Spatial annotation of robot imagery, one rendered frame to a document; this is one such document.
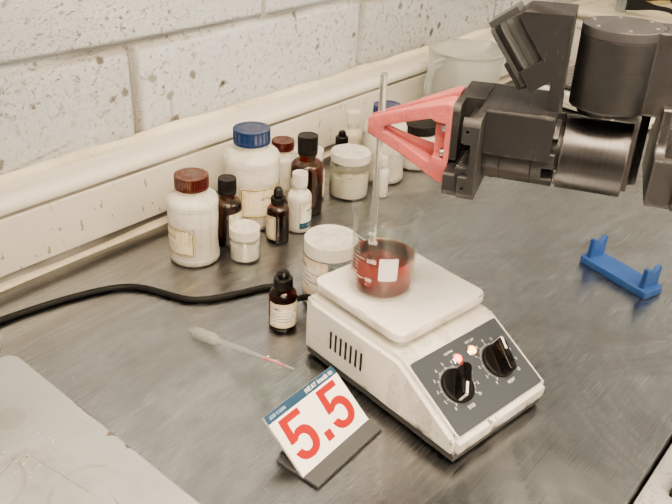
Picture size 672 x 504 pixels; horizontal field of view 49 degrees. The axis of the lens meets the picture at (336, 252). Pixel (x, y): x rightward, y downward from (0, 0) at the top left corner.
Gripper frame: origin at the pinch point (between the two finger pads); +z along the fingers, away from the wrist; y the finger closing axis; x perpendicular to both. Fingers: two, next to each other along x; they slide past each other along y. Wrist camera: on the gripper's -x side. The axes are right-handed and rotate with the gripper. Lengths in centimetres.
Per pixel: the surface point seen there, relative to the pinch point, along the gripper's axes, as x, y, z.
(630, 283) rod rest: 24.9, -25.9, -24.4
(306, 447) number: 23.6, 14.3, 0.6
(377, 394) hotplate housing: 23.4, 6.0, -2.9
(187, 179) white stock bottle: 13.5, -10.0, 25.1
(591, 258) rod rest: 24.8, -30.1, -19.6
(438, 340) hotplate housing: 18.6, 2.4, -7.3
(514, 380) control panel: 21.9, 1.3, -14.4
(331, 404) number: 22.7, 9.5, 0.2
